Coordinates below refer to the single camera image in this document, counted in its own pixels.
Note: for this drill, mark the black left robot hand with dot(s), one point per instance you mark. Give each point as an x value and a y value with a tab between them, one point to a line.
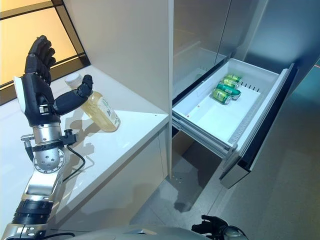
37	100

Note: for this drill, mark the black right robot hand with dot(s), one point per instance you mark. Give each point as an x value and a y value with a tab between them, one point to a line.
212	226

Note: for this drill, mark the tea bottle white cap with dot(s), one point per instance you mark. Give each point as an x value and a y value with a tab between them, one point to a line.
102	112

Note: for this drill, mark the white fridge drawer steel front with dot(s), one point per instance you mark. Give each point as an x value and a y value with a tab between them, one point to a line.
212	117

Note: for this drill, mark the stainless steel fridge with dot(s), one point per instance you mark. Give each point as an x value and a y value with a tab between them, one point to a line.
197	30

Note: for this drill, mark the silver robot torso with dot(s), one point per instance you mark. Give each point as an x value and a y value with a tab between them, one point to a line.
130	232

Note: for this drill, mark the white low counter cabinet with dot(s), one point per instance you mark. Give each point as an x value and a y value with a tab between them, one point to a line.
120	140

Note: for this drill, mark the white tall cabinet panel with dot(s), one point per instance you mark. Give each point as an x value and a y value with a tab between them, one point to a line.
120	50

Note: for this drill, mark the yellow-green drink can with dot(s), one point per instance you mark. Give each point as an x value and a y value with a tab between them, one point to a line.
235	77
231	82
220	95

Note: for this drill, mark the dark green drink can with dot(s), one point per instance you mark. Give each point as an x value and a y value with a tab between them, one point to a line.
231	90

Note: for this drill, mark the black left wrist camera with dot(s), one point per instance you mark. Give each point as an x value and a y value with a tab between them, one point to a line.
70	137

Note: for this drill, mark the amber glass window dark frame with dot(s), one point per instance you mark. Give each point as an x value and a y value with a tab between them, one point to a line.
30	45

